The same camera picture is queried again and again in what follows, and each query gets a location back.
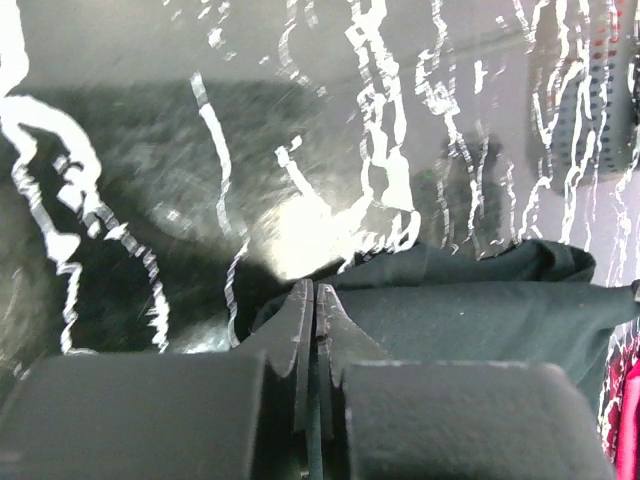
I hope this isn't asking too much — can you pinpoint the white plastic laundry basket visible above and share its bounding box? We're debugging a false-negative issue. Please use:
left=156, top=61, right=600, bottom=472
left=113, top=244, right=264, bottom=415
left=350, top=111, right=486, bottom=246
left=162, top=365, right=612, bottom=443
left=527, top=1, right=638, bottom=196

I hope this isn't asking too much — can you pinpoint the folded magenta t shirt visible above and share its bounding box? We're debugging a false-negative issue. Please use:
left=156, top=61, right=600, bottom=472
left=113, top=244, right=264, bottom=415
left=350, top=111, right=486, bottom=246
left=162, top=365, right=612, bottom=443
left=598, top=319, right=639, bottom=479

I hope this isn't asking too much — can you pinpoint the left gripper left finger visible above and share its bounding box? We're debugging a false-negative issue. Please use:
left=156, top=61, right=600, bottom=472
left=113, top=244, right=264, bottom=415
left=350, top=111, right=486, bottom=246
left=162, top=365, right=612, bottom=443
left=1, top=280, right=313, bottom=479

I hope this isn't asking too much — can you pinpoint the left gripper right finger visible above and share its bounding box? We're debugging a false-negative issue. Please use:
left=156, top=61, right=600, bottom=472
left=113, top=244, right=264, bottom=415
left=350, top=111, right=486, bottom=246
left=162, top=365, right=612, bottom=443
left=316, top=284, right=614, bottom=479

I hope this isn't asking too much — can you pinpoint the black polo shirt blue logo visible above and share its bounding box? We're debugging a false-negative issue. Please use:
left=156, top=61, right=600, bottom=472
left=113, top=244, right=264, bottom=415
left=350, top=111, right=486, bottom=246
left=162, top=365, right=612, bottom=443
left=229, top=238, right=640, bottom=416

